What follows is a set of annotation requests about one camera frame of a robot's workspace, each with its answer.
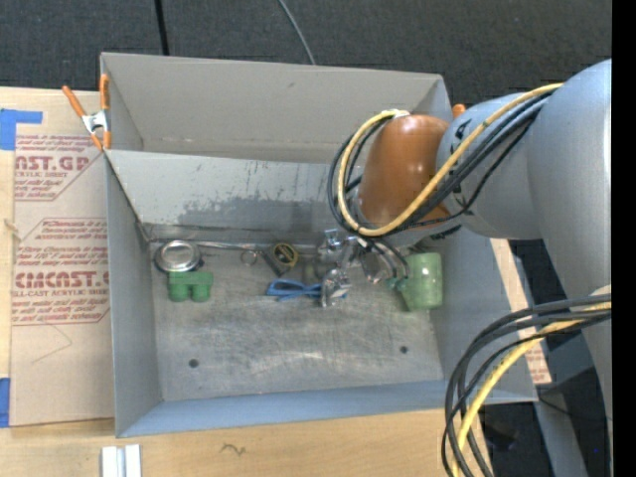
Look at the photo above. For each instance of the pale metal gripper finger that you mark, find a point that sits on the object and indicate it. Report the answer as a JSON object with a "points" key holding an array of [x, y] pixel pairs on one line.
{"points": [[330, 244], [335, 286]]}

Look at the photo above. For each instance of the grey metal bin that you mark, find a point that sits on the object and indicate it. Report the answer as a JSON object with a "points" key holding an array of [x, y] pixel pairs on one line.
{"points": [[298, 336]]}

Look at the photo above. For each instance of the brown cardboard board, red print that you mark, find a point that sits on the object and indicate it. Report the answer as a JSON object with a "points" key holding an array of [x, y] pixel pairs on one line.
{"points": [[59, 346]]}

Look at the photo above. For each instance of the green double-cylinder toy block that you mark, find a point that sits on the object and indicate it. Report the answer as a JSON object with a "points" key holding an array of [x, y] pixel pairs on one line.
{"points": [[190, 286]]}

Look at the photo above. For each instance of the green cup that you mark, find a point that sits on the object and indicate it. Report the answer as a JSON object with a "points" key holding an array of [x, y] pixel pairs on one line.
{"points": [[423, 278]]}

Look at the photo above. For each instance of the round silver metal tin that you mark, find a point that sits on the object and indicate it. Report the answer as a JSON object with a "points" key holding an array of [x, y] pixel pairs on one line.
{"points": [[177, 255]]}

